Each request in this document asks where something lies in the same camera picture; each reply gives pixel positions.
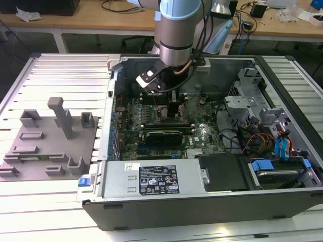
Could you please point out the small black box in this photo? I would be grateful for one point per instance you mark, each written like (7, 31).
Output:
(257, 10)

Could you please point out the silver power supply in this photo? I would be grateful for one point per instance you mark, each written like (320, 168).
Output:
(118, 180)

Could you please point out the grey parts rack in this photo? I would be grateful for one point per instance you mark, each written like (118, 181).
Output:
(50, 151)

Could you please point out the CPU socket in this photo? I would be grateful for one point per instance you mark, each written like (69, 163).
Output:
(157, 119)

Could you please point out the clear plastic bags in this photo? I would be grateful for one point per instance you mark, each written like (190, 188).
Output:
(287, 12)

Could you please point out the black drive bay cover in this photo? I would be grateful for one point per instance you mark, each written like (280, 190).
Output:
(222, 171)

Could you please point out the blue box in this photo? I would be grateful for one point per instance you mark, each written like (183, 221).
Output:
(317, 4)

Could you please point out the black PC case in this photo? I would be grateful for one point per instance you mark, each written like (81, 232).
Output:
(202, 211)

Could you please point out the silver drive cage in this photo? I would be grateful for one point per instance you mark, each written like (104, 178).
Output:
(239, 100)

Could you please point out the black graphics card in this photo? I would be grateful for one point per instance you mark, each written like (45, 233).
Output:
(164, 137)

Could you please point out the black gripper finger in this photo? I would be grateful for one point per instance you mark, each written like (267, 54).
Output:
(174, 109)

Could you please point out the green motherboard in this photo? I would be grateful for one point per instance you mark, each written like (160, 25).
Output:
(131, 118)

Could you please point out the white box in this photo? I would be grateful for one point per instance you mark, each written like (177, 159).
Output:
(314, 19)

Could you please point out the wooden desk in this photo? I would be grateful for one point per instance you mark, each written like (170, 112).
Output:
(83, 17)

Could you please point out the coin battery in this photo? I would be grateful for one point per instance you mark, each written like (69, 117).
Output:
(202, 101)

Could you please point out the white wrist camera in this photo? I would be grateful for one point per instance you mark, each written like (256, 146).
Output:
(149, 80)

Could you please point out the large black box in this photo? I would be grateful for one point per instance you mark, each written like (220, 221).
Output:
(38, 6)

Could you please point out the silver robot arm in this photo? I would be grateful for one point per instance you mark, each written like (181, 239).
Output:
(176, 32)

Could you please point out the silver chipset heatsink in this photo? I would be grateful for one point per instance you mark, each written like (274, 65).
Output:
(194, 153)

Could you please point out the green RAM stick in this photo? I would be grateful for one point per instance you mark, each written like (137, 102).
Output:
(38, 157)

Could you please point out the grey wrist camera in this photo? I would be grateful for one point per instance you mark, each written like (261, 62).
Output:
(203, 66)

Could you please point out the small black adapter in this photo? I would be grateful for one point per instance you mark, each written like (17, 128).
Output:
(247, 26)

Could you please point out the blue case latch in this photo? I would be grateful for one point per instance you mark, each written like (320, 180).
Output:
(84, 182)

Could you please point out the hard disk in blue carrier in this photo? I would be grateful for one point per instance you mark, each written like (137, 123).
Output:
(275, 176)

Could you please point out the crumpled white paper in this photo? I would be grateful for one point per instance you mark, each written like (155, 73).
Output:
(27, 15)

